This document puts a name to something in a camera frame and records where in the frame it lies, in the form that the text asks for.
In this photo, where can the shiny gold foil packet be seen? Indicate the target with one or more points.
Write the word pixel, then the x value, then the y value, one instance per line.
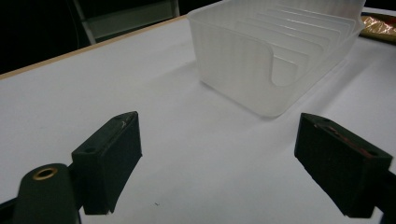
pixel 378 27

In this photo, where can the translucent plastic slotted rack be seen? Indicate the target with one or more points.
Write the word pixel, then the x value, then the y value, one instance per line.
pixel 267 53

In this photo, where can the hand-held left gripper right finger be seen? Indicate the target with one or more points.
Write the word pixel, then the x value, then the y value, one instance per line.
pixel 339 168

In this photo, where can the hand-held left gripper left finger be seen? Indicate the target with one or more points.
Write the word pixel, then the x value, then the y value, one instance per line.
pixel 106 161

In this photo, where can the grey metal stand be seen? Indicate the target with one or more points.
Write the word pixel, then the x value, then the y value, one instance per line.
pixel 124 18

